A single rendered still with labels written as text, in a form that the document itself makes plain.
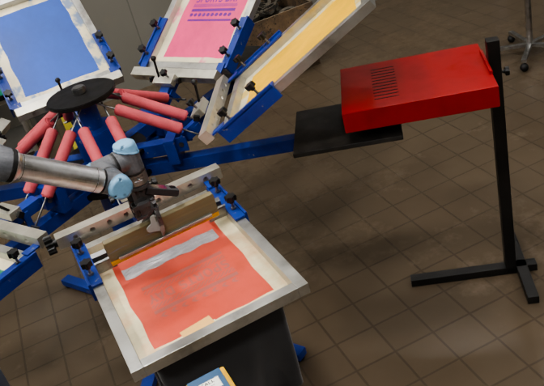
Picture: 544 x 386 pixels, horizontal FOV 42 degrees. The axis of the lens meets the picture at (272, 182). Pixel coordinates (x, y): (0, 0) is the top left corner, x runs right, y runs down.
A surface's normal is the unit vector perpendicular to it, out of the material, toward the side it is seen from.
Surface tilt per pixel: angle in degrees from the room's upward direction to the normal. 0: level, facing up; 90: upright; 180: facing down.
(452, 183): 0
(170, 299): 0
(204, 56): 32
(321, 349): 0
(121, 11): 90
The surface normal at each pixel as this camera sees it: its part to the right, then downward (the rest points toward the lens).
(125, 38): 0.38, 0.40
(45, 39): 0.04, -0.51
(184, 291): -0.23, -0.84
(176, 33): -0.48, -0.43
